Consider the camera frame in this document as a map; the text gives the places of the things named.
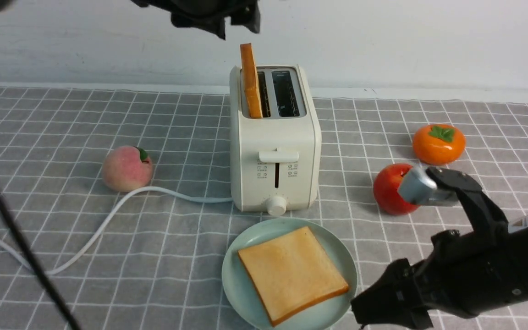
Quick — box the orange persimmon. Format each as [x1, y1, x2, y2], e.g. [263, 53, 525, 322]
[412, 124, 467, 166]

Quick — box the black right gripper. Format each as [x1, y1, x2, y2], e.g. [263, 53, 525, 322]
[351, 215, 528, 330]

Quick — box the light green round plate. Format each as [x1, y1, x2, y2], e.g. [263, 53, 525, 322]
[221, 219, 358, 330]

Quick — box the white two-slot toaster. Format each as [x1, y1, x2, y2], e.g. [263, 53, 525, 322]
[229, 65, 321, 217]

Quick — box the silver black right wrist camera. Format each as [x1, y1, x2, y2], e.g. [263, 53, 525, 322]
[397, 166, 510, 239]

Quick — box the white toaster power cord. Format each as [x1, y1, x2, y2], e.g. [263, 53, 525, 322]
[0, 186, 233, 275]

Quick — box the toasted bread slice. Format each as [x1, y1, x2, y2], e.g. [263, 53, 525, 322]
[237, 227, 350, 327]
[240, 43, 264, 119]

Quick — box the red apple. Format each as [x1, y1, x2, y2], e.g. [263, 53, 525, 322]
[373, 163, 419, 216]

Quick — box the pink peach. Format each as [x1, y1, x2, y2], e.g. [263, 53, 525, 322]
[101, 145, 154, 193]

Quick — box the grey checked tablecloth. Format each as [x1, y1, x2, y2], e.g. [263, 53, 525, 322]
[0, 87, 528, 330]

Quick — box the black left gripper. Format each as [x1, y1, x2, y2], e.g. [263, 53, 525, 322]
[132, 0, 261, 40]

